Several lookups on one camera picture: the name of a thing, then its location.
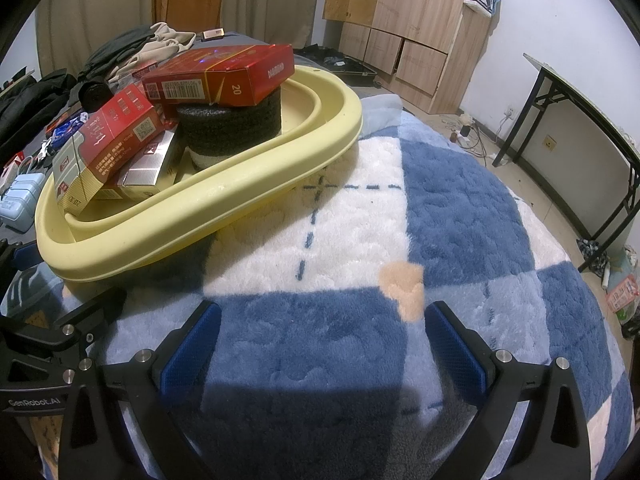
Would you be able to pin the blue snack wrappers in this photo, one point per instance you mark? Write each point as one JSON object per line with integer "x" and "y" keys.
{"x": 67, "y": 127}

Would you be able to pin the wall socket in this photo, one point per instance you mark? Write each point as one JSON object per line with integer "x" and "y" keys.
{"x": 509, "y": 111}

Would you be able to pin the white bottle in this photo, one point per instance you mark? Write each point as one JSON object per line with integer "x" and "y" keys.
{"x": 606, "y": 277}

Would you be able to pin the dark patterned cloth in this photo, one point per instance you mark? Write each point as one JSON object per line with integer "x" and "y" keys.
{"x": 590, "y": 255}

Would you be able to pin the red and white cigarette pack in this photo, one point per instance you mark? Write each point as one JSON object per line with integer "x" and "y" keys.
{"x": 75, "y": 187}

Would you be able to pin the black folding table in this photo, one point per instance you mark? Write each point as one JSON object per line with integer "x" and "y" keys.
{"x": 590, "y": 125}

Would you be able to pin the dark jacket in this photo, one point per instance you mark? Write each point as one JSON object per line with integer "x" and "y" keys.
{"x": 35, "y": 100}

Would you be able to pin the wooden cabinet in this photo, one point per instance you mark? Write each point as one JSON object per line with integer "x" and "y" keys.
{"x": 415, "y": 20}

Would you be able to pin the red barcode cigarette pack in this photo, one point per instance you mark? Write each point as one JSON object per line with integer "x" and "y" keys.
{"x": 220, "y": 72}

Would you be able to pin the silver cigarette pack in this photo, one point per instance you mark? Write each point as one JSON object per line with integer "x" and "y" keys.
{"x": 145, "y": 167}

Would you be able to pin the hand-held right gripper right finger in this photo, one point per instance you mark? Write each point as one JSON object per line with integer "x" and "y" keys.
{"x": 457, "y": 350}

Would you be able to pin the grey green cloth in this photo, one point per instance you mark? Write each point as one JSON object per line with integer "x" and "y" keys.
{"x": 120, "y": 52}

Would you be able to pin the black bag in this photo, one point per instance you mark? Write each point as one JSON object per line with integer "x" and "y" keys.
{"x": 632, "y": 322}

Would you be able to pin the pink packaging bag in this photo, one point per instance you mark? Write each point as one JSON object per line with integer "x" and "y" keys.
{"x": 625, "y": 297}

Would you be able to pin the black rolled cloth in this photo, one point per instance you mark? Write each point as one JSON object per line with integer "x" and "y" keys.
{"x": 94, "y": 94}

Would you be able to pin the light blue plastic case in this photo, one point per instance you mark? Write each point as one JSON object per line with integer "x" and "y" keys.
{"x": 20, "y": 202}

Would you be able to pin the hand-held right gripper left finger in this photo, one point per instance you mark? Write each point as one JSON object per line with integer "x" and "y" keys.
{"x": 192, "y": 352}

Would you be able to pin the blue and white checked blanket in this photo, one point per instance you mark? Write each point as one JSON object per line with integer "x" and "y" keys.
{"x": 450, "y": 200}

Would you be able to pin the glossy red cigarette pack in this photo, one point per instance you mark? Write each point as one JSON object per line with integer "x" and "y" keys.
{"x": 122, "y": 130}

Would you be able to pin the black case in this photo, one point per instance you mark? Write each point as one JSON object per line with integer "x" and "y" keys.
{"x": 340, "y": 65}

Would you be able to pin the pale green plastic bag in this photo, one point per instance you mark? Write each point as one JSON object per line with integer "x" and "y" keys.
{"x": 627, "y": 260}

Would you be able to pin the thick dark foam disc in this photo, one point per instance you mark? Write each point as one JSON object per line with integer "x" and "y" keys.
{"x": 230, "y": 125}

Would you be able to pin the yellow plastic basin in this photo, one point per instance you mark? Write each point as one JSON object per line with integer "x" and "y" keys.
{"x": 225, "y": 195}

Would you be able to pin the beige cloth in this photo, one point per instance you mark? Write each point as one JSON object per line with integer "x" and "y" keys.
{"x": 165, "y": 42}

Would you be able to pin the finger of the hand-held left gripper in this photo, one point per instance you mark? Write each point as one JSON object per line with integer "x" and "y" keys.
{"x": 20, "y": 256}
{"x": 100, "y": 312}

